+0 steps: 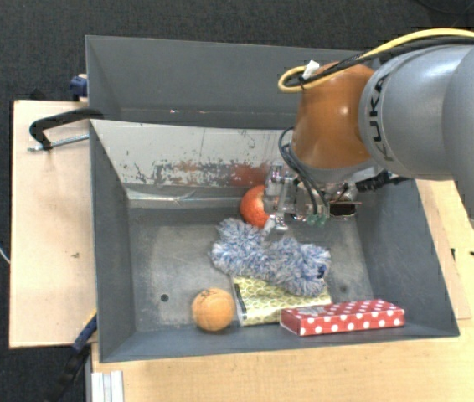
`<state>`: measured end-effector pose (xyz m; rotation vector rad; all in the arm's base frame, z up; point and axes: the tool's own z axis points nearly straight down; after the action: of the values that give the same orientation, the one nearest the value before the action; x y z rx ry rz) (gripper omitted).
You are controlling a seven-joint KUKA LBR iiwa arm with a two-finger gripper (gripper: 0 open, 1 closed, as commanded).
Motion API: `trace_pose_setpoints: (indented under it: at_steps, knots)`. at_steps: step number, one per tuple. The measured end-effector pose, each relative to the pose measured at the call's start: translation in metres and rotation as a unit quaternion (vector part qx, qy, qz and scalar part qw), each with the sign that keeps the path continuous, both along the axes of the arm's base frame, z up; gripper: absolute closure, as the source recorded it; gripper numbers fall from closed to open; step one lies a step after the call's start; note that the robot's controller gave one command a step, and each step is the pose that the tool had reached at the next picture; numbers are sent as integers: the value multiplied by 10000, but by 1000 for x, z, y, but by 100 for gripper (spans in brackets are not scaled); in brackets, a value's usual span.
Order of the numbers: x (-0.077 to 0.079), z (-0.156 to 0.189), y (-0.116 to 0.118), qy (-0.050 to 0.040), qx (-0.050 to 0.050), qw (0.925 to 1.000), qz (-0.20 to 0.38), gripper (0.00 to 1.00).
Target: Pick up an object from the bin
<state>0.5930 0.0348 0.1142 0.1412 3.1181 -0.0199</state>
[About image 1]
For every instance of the grey metal bin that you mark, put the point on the grey metal bin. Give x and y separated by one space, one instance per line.
170 266

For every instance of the pale wood flat board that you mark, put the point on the pale wood flat board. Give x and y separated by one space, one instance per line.
48 224

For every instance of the red white-dotted box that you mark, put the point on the red white-dotted box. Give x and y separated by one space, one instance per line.
346 317

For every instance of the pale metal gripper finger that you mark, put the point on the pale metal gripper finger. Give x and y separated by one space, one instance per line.
282 223
269 229

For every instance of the red apple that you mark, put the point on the red apple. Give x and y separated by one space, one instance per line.
250 207

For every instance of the orange ball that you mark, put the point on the orange ball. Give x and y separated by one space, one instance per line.
213 310

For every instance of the yellow patterned packet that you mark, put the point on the yellow patterned packet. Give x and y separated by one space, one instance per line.
262 306

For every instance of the black cylinder on white bracket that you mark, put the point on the black cylinder on white bracket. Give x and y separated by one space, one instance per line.
372 183

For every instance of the blue and white fluffy cloth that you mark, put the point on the blue and white fluffy cloth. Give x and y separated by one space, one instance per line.
270 260

